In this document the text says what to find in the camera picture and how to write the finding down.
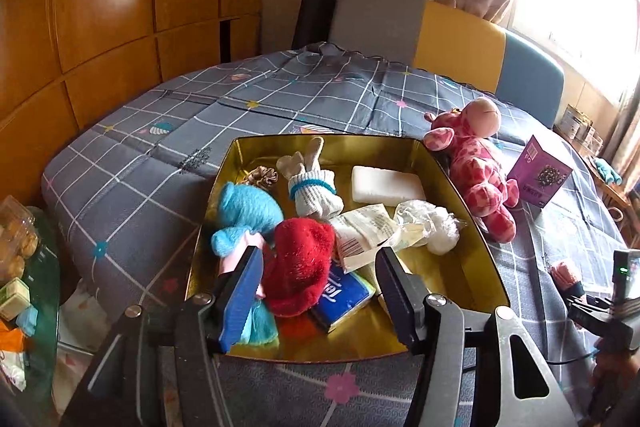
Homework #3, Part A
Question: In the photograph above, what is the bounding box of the blue plush toy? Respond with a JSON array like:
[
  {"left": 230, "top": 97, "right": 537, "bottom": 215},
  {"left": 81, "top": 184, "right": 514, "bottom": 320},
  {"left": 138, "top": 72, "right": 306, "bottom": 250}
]
[{"left": 595, "top": 158, "right": 623, "bottom": 186}]

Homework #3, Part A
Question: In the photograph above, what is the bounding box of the pink fuzzy sock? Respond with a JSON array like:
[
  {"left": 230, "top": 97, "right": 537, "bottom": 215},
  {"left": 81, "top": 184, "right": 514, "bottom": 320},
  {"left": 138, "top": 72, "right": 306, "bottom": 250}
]
[{"left": 220, "top": 234, "right": 268, "bottom": 303}]

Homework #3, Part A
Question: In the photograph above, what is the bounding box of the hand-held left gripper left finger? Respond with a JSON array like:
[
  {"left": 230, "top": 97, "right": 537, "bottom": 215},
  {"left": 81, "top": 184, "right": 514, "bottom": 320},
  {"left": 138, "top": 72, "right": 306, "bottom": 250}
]
[{"left": 60, "top": 246, "right": 264, "bottom": 427}]

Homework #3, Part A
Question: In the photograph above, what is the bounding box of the wooden desk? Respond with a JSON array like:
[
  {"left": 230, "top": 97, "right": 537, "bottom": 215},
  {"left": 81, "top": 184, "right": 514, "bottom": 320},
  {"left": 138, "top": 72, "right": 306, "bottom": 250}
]
[{"left": 552, "top": 127, "right": 633, "bottom": 228}]

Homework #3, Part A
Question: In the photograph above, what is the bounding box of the clear pastry container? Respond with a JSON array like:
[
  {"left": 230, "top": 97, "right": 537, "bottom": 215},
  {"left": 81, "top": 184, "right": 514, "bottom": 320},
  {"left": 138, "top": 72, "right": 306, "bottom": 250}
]
[{"left": 0, "top": 196, "right": 40, "bottom": 280}]

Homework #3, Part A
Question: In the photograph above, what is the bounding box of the purple cardboard box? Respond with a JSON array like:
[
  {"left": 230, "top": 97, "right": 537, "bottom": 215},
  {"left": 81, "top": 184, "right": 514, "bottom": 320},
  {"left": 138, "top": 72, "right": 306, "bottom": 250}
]
[{"left": 506, "top": 134, "right": 574, "bottom": 209}]

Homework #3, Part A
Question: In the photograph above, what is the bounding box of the grey checked bedsheet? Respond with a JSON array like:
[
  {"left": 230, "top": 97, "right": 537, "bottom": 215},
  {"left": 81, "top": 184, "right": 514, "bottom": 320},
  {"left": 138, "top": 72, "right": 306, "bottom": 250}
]
[{"left": 41, "top": 42, "right": 640, "bottom": 427}]

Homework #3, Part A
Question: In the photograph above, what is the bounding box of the blue pocket tissue pack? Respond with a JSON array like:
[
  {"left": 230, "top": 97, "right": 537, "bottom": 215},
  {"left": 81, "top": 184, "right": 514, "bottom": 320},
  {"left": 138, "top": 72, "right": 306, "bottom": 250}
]
[{"left": 306, "top": 268, "right": 377, "bottom": 334}]

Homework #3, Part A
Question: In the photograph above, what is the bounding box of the white printed plastic packet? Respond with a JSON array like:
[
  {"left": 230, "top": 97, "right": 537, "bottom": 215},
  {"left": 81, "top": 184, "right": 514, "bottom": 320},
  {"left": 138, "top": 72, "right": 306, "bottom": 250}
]
[{"left": 330, "top": 203, "right": 401, "bottom": 272}]

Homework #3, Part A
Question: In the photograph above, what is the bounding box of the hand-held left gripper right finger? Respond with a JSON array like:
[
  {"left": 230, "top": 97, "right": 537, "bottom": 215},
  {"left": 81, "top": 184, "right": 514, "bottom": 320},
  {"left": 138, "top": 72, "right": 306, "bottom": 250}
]
[{"left": 375, "top": 247, "right": 573, "bottom": 427}]

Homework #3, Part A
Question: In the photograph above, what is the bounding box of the white plastic bag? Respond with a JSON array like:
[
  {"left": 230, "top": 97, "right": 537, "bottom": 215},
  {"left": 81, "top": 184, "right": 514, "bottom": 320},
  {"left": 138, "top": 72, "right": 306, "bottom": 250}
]
[{"left": 394, "top": 199, "right": 461, "bottom": 256}]

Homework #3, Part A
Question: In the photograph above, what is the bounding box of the grey yellow blue headboard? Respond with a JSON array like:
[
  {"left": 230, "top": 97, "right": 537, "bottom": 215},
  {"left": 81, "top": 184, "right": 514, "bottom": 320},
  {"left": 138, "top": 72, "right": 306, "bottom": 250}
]
[{"left": 327, "top": 0, "right": 566, "bottom": 130}]

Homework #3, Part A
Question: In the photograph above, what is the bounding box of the gold tin box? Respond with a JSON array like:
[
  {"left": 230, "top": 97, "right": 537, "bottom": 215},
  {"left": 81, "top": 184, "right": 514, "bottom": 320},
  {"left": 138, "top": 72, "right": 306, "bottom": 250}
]
[{"left": 185, "top": 136, "right": 511, "bottom": 364}]

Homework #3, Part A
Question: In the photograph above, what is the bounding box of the white knit gloves blue cuff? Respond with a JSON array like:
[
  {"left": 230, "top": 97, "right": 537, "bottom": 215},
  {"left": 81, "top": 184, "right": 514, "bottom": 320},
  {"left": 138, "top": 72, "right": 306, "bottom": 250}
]
[{"left": 276, "top": 137, "right": 345, "bottom": 219}]

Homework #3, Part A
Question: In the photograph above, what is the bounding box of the glass side table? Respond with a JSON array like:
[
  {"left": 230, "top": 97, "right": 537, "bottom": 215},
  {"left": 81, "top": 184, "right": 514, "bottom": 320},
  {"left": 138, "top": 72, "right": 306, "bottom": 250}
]
[{"left": 0, "top": 206, "right": 62, "bottom": 403}]

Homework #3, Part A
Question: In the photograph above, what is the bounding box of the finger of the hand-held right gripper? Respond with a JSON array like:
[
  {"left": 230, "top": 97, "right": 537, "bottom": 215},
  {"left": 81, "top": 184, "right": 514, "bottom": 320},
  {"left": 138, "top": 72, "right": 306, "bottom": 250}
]
[{"left": 567, "top": 293, "right": 613, "bottom": 325}]

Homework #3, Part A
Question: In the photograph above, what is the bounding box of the green white small box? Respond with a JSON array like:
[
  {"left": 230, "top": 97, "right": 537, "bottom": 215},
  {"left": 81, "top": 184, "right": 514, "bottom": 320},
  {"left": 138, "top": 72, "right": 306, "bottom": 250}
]
[{"left": 0, "top": 279, "right": 32, "bottom": 322}]

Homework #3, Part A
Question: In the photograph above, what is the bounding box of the white printed cloth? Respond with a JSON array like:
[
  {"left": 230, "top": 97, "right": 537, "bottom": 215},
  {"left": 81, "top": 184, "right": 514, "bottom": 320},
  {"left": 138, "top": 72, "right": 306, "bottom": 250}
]
[{"left": 52, "top": 282, "right": 126, "bottom": 403}]

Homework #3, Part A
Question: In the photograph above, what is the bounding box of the black rolled mat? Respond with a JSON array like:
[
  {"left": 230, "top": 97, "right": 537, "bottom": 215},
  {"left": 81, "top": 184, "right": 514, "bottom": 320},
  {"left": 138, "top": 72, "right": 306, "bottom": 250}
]
[{"left": 292, "top": 0, "right": 346, "bottom": 50}]

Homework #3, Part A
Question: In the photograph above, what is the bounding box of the white soap bar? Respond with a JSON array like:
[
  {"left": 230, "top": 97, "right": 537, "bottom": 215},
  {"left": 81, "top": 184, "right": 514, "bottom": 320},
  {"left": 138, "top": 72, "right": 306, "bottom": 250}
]
[{"left": 351, "top": 165, "right": 427, "bottom": 206}]

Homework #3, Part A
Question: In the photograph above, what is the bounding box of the red fuzzy sock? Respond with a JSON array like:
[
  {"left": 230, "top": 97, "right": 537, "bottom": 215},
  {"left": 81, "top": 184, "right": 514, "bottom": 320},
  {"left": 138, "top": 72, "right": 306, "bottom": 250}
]
[{"left": 262, "top": 217, "right": 337, "bottom": 319}]

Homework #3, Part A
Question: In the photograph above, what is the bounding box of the brown satin scrunchie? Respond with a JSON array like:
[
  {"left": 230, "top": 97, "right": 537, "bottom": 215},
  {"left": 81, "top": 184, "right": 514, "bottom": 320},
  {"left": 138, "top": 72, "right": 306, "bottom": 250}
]
[{"left": 245, "top": 166, "right": 279, "bottom": 188}]

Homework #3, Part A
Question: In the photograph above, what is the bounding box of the pink giraffe plush toy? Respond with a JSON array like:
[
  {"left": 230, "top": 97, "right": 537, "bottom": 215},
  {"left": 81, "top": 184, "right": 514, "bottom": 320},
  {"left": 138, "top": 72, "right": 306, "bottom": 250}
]
[{"left": 424, "top": 97, "right": 522, "bottom": 243}]

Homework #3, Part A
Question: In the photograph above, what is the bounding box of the black cable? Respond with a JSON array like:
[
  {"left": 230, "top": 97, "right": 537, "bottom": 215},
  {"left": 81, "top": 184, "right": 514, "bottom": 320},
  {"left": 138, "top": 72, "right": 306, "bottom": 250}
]
[{"left": 462, "top": 347, "right": 601, "bottom": 374}]

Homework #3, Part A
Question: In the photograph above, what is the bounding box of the pink towel roll navy band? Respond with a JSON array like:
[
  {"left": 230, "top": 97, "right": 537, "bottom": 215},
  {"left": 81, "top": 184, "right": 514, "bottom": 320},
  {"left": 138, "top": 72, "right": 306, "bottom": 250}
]
[{"left": 549, "top": 257, "right": 586, "bottom": 303}]

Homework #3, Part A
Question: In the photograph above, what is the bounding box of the wooden wardrobe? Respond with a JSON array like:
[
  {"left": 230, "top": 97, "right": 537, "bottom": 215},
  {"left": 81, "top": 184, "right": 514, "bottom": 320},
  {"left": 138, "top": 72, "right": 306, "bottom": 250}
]
[{"left": 0, "top": 0, "right": 273, "bottom": 208}]

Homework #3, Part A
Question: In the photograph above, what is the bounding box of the person's right hand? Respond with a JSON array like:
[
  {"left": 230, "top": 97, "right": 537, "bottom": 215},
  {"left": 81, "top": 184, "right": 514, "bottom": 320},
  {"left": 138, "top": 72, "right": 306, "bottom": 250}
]
[{"left": 592, "top": 346, "right": 626, "bottom": 389}]

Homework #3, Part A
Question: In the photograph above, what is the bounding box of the orange plastic bag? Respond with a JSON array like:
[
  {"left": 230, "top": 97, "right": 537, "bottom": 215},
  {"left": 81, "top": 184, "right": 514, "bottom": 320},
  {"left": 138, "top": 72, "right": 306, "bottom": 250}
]
[{"left": 0, "top": 327, "right": 28, "bottom": 354}]

